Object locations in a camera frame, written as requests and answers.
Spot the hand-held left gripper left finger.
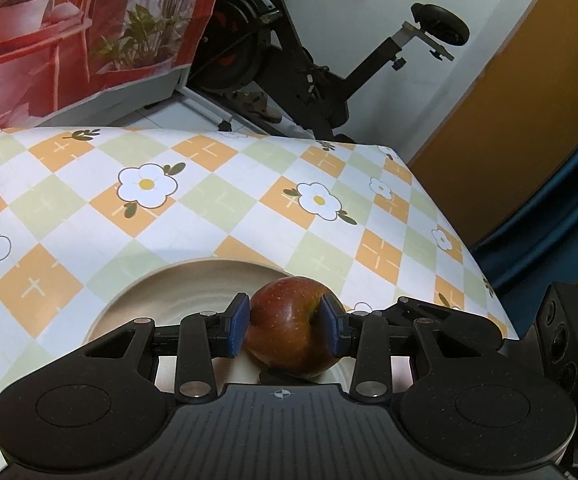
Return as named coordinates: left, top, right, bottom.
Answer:
left=84, top=292, right=252, bottom=406

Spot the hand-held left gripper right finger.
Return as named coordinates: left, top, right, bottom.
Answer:
left=319, top=294, right=504, bottom=403

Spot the dark red apple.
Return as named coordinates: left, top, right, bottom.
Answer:
left=243, top=276, right=346, bottom=380

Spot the beige plate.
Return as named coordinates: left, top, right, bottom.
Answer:
left=85, top=258, right=355, bottom=396

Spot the teal curtain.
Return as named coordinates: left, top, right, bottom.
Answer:
left=471, top=110, right=578, bottom=341

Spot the checkered floral tablecloth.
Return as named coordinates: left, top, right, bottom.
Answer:
left=0, top=127, right=522, bottom=480

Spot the brown sandal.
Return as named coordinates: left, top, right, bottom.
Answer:
left=231, top=91, right=284, bottom=123

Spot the black exercise bike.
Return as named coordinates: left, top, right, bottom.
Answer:
left=179, top=0, right=470, bottom=143

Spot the orange wooden door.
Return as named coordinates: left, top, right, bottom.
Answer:
left=409, top=0, right=578, bottom=248

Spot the red printed backdrop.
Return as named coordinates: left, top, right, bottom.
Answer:
left=0, top=0, right=222, bottom=128

